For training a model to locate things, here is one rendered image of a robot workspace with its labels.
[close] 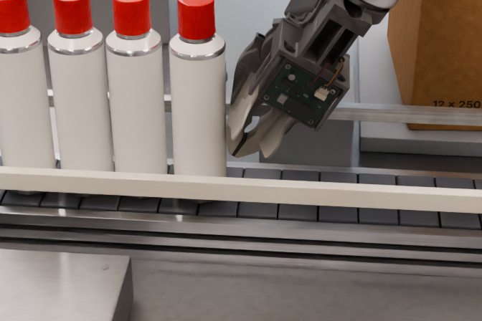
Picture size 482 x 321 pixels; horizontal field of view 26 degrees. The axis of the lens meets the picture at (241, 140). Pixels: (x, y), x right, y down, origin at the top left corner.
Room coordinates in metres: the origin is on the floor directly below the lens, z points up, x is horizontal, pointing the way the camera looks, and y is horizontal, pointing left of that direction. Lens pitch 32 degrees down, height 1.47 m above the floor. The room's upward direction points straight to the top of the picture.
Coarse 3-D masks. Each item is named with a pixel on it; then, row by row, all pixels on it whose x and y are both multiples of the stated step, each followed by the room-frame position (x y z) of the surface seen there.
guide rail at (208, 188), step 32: (64, 192) 0.82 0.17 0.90; (96, 192) 0.82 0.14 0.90; (128, 192) 0.82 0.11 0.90; (160, 192) 0.81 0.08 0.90; (192, 192) 0.81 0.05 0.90; (224, 192) 0.81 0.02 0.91; (256, 192) 0.81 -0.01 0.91; (288, 192) 0.80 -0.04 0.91; (320, 192) 0.80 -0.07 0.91; (352, 192) 0.80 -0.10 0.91; (384, 192) 0.80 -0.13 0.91; (416, 192) 0.79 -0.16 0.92; (448, 192) 0.79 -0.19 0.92; (480, 192) 0.79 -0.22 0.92
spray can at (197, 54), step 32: (192, 0) 0.85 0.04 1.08; (192, 32) 0.83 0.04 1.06; (192, 64) 0.82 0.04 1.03; (224, 64) 0.84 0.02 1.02; (192, 96) 0.82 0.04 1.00; (224, 96) 0.84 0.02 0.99; (192, 128) 0.82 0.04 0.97; (224, 128) 0.84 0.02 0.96; (192, 160) 0.82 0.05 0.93; (224, 160) 0.84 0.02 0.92
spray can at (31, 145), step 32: (0, 0) 0.85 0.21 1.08; (0, 32) 0.85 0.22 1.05; (32, 32) 0.86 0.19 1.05; (0, 64) 0.84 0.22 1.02; (32, 64) 0.85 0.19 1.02; (0, 96) 0.84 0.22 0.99; (32, 96) 0.84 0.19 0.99; (0, 128) 0.85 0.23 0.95; (32, 128) 0.84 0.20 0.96; (32, 160) 0.84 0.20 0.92; (32, 192) 0.84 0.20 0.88
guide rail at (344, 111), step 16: (48, 96) 0.89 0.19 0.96; (256, 112) 0.88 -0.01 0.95; (336, 112) 0.87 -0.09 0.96; (352, 112) 0.87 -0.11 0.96; (368, 112) 0.87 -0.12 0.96; (384, 112) 0.86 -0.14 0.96; (400, 112) 0.86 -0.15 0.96; (416, 112) 0.86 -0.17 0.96; (432, 112) 0.86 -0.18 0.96; (448, 112) 0.86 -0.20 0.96; (464, 112) 0.86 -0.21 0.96; (480, 112) 0.86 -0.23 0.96
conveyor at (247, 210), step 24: (168, 168) 0.89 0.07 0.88; (240, 168) 0.89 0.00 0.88; (264, 168) 0.89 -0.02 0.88; (0, 192) 0.84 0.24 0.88; (48, 192) 0.84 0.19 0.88; (240, 216) 0.81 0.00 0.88; (264, 216) 0.80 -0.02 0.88; (288, 216) 0.80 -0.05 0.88; (312, 216) 0.80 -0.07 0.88; (336, 216) 0.80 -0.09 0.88; (360, 216) 0.80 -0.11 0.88; (384, 216) 0.80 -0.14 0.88; (408, 216) 0.80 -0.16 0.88; (432, 216) 0.80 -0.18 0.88; (456, 216) 0.80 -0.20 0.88; (480, 216) 0.81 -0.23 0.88
